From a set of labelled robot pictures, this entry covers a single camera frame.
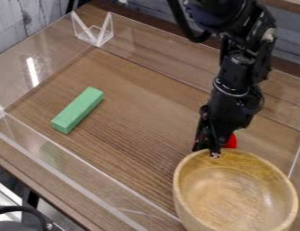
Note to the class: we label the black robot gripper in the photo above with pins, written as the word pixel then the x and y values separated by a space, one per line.
pixel 227 112

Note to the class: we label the red toy strawberry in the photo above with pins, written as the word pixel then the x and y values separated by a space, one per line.
pixel 231 143

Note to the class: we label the wooden oval bowl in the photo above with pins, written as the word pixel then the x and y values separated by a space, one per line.
pixel 234 193

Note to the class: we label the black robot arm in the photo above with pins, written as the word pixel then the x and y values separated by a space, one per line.
pixel 245 27

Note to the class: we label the green rectangular block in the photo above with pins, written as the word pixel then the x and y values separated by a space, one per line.
pixel 76 110

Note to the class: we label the clear acrylic tray enclosure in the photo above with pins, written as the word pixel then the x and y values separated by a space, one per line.
pixel 106 173

